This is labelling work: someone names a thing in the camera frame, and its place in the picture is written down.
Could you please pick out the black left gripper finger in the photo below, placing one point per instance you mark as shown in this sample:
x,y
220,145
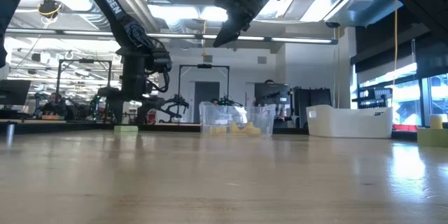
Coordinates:
x,y
145,105
113,101

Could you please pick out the green block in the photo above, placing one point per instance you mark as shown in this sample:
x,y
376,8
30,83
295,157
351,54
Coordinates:
x,y
126,129
432,137

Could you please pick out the yellow arch block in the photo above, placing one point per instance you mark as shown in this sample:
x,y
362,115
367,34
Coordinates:
x,y
245,130

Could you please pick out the yellow cylinder block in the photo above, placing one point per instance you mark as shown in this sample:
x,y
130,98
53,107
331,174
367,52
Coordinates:
x,y
436,122

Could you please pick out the black background robot arm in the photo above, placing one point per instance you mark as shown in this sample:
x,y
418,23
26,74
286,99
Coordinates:
x,y
82,108
227,102
175,105

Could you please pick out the long ceiling light strip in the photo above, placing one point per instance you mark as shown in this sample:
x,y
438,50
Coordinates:
x,y
297,39

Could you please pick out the person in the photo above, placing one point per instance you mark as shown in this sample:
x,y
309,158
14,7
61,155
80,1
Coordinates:
x,y
269,81
54,106

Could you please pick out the grey door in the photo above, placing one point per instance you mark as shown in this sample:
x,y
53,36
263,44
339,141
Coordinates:
x,y
206,92

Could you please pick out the black computer monitor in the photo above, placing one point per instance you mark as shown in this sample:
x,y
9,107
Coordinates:
x,y
271,92
14,92

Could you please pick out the clear plastic bin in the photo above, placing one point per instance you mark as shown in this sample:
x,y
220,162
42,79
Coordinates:
x,y
238,115

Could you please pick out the black cabinet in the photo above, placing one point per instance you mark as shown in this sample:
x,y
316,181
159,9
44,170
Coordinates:
x,y
311,106

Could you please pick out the white plastic bin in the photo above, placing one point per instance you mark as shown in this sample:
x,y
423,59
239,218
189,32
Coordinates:
x,y
350,122

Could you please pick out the black shelf rack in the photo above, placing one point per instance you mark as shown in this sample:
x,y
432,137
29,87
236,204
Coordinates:
x,y
371,98

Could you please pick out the red box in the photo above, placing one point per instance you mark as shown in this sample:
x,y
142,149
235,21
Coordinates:
x,y
404,128

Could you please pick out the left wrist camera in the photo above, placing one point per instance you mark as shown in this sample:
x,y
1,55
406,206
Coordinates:
x,y
161,61

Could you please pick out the black gantry frame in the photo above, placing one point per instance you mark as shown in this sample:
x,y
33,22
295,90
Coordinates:
x,y
84,61
204,66

